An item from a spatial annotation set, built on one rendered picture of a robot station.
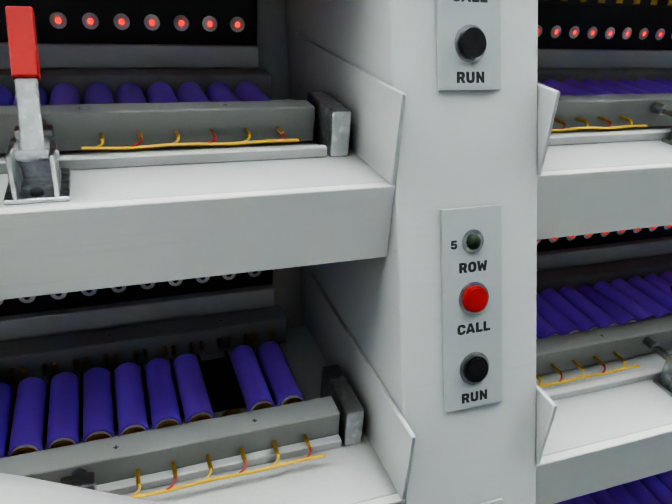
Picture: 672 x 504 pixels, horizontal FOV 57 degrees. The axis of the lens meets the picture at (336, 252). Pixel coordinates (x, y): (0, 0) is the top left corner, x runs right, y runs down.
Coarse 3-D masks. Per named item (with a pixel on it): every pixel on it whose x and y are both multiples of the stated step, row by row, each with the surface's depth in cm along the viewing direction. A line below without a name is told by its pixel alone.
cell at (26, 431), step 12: (24, 384) 41; (36, 384) 41; (24, 396) 40; (36, 396) 40; (24, 408) 39; (36, 408) 39; (24, 420) 38; (36, 420) 38; (12, 432) 37; (24, 432) 37; (36, 432) 37; (12, 444) 36; (24, 444) 36; (36, 444) 37
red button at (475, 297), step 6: (468, 288) 36; (474, 288) 36; (480, 288) 36; (468, 294) 36; (474, 294) 36; (480, 294) 36; (486, 294) 36; (462, 300) 36; (468, 300) 36; (474, 300) 36; (480, 300) 36; (486, 300) 36; (468, 306) 36; (474, 306) 36; (480, 306) 36; (474, 312) 36
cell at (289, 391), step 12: (264, 348) 46; (276, 348) 46; (264, 360) 45; (276, 360) 45; (264, 372) 45; (276, 372) 44; (288, 372) 44; (276, 384) 43; (288, 384) 42; (276, 396) 42; (288, 396) 42; (300, 396) 42
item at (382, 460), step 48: (240, 288) 49; (0, 336) 44; (288, 336) 51; (336, 336) 45; (336, 384) 42; (384, 432) 38; (192, 480) 37; (240, 480) 37; (288, 480) 38; (336, 480) 38; (384, 480) 38
